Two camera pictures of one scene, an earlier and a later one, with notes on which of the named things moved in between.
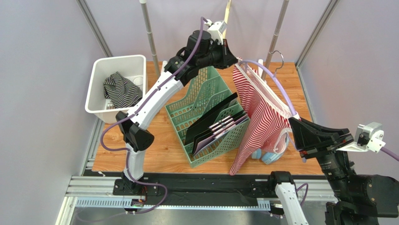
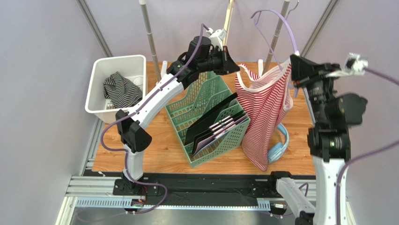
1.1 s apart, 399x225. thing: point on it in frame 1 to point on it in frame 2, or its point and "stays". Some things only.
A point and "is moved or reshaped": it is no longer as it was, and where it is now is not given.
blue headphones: (267, 158) to (277, 150)
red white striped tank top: (269, 116) is moved or reshaped
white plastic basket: (117, 84) stays
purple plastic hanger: (274, 71) to (255, 16)
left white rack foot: (164, 63) stays
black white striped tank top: (122, 92) stays
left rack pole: (146, 23) stays
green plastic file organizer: (202, 92) stays
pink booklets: (218, 128) stays
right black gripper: (326, 144) to (308, 72)
